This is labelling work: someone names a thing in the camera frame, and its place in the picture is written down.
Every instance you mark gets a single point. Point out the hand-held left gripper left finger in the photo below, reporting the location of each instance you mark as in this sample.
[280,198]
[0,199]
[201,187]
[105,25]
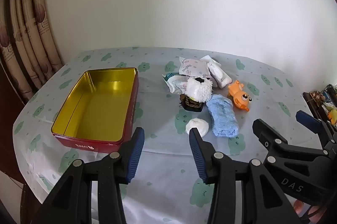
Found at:
[135,158]

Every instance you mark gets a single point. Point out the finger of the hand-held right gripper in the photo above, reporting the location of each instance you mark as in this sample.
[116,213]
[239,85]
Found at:
[273,139]
[308,118]

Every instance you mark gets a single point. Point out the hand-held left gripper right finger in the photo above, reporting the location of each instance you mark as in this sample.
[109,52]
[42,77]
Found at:
[197,158]

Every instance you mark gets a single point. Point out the white cotton pad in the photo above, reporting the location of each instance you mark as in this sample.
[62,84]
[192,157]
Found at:
[198,125]

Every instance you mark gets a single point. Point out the blue towel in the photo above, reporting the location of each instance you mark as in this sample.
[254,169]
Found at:
[222,116]

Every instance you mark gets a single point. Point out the red metal tin box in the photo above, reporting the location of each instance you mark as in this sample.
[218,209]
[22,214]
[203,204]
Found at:
[94,105]

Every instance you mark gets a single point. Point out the white fluffy plush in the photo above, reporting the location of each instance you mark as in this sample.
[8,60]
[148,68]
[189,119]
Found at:
[197,90]

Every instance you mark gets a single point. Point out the white cloth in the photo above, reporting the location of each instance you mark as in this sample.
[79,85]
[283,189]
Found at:
[218,74]

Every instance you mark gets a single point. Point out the floral printed white packet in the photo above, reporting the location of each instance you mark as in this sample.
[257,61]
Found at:
[193,66]

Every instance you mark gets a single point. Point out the person's right hand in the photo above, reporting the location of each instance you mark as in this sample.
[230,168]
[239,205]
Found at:
[298,207]

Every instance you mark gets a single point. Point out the cluttered dark shelf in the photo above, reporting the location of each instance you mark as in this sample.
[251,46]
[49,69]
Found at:
[326,100]

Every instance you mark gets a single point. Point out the green cloud printed tablecloth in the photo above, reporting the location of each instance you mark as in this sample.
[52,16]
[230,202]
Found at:
[158,134]

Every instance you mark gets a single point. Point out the orange toy fish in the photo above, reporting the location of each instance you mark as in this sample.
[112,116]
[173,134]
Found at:
[241,97]

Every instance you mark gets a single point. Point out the teal wet wipe packet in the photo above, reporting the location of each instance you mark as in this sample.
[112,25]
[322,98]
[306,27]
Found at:
[175,83]

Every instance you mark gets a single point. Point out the beige printed curtain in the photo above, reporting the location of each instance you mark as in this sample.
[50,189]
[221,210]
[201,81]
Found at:
[29,29]

